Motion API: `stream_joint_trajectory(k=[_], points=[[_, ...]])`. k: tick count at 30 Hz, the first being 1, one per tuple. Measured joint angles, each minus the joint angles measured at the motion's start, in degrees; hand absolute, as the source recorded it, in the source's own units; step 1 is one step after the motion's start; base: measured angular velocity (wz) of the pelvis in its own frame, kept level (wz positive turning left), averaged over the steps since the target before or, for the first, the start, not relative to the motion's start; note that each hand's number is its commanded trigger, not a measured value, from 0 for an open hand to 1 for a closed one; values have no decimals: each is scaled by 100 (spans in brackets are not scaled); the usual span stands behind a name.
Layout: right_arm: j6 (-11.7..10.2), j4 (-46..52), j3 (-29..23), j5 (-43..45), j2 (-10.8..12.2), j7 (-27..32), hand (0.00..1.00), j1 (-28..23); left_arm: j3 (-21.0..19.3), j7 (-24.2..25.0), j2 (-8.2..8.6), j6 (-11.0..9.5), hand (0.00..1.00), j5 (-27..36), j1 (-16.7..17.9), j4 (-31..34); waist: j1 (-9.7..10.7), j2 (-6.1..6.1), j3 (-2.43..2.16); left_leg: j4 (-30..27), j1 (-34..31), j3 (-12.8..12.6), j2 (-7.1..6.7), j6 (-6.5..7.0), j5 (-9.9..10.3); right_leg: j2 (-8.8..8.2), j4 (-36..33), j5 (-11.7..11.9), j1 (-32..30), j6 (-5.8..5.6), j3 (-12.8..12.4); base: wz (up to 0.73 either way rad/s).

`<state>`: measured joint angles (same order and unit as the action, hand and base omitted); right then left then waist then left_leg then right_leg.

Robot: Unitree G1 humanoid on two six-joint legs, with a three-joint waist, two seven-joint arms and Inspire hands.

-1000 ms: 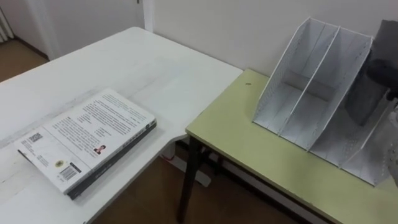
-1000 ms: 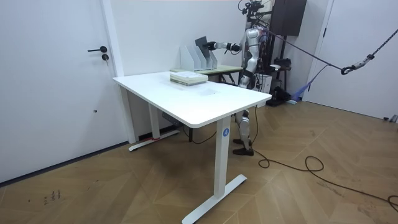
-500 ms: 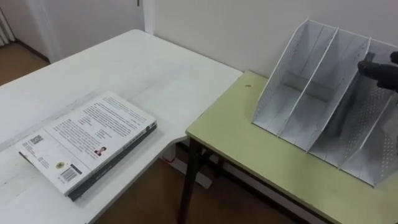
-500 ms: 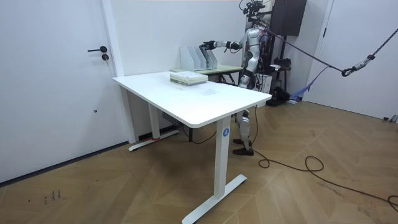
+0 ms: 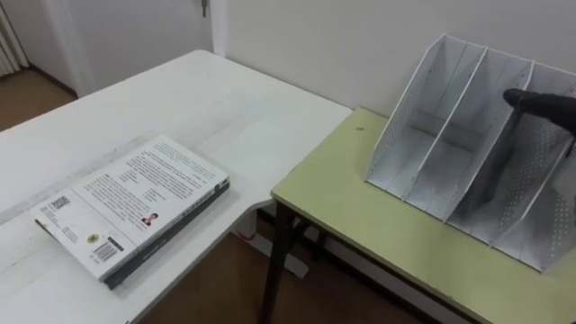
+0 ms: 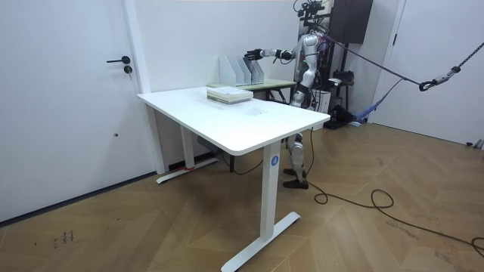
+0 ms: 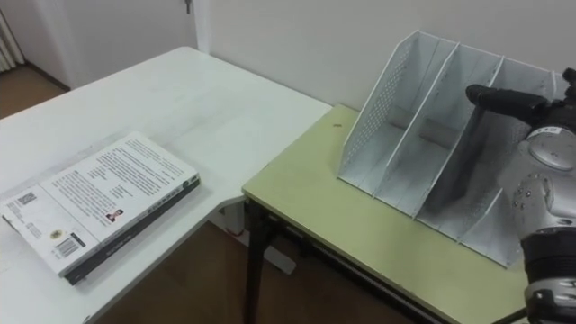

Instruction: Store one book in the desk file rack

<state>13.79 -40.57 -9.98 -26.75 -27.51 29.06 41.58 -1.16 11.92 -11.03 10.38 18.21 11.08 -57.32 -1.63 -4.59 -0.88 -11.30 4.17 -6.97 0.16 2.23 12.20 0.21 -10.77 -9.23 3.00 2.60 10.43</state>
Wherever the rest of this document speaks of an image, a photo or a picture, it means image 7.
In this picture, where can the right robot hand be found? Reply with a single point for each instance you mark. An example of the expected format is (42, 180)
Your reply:
(513, 104)

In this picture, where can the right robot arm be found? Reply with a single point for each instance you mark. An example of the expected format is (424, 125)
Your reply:
(546, 211)

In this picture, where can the white mesh file organizer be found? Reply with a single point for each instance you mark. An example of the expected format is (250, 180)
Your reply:
(418, 148)

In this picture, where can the green table with black legs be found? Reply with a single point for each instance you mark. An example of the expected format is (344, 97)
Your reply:
(351, 234)

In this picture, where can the white desk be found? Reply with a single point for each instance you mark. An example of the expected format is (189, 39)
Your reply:
(189, 103)

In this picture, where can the white paperback book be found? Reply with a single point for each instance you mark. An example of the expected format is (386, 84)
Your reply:
(99, 198)

